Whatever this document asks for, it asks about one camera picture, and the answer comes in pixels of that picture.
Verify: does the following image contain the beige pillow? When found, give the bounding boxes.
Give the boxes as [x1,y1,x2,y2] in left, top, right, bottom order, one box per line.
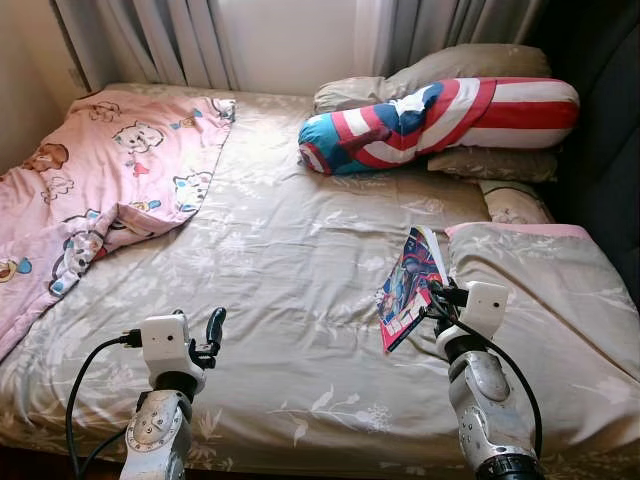
[313,43,553,113]
[428,145,559,184]

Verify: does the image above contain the colourful comic book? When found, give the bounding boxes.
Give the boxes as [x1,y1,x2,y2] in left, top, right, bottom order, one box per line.
[377,227,449,354]

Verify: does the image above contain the beige floral bedspread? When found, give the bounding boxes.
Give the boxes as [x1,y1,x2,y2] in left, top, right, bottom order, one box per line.
[0,82,640,476]

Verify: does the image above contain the grey pleated curtain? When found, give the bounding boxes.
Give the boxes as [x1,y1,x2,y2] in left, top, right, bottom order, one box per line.
[55,0,241,93]
[375,0,546,81]

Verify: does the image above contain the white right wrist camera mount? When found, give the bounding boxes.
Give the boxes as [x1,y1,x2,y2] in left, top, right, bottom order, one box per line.
[460,282,510,339]

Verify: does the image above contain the red white blue bolster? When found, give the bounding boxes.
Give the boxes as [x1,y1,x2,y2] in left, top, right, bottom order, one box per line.
[298,77,581,177]

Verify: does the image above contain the dark upholstered headboard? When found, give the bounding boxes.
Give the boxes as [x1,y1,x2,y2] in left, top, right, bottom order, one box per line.
[525,0,640,301]

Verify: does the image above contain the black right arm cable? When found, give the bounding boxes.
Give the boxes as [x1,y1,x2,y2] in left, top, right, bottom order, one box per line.
[428,283,544,461]

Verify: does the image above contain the white floral pillow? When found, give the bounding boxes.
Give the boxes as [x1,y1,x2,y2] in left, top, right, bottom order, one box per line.
[478,180,556,226]

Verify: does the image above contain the pink cartoon print blanket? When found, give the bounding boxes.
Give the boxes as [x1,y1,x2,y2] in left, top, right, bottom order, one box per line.
[0,88,238,361]

